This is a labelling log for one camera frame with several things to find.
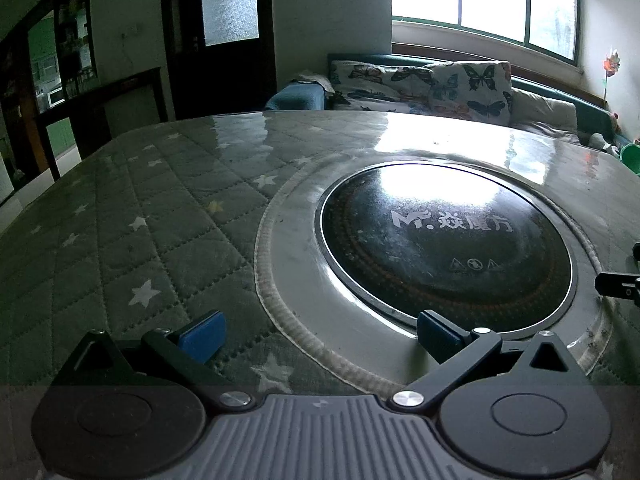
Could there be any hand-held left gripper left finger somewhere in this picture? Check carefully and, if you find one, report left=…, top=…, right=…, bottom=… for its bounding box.
left=57, top=310, right=254, bottom=409

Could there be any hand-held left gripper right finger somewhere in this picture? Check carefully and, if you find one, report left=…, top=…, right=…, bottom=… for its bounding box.
left=387, top=309, right=599, bottom=412

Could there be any round black induction cooktop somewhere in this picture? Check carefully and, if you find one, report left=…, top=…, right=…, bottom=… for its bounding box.
left=315, top=160, right=579, bottom=336

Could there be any green plastic bucket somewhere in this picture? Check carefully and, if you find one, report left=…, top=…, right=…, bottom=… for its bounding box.
left=619, top=141, right=640, bottom=177

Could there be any grey soft toy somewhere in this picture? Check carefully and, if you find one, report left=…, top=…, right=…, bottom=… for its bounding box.
left=586, top=131, right=622, bottom=157

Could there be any teal sofa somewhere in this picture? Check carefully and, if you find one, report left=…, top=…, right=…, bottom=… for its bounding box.
left=326, top=52, right=640, bottom=162

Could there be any white cushion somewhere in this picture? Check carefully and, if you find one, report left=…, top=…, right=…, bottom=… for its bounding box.
left=509, top=86, right=579, bottom=134

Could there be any colourful pinwheel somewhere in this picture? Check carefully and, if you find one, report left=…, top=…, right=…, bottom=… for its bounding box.
left=601, top=46, right=622, bottom=107

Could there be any butterfly print cushion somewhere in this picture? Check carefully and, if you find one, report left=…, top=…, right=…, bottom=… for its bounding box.
left=329, top=59, right=437, bottom=112
left=429, top=60, right=514, bottom=127

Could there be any blue cushion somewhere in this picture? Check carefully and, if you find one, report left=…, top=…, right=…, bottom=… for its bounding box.
left=264, top=83, right=327, bottom=112

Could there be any dark wooden console table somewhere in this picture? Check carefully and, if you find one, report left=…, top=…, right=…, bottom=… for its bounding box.
left=34, top=66, right=169, bottom=182

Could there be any dark door with frosted glass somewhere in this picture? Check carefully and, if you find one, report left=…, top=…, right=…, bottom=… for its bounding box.
left=159, top=0, right=279, bottom=122

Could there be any window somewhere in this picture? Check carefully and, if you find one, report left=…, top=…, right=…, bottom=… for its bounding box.
left=389, top=0, right=584, bottom=64

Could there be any dark wooden shelf unit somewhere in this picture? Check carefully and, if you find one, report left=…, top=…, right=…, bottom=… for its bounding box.
left=0, top=0, right=99, bottom=202

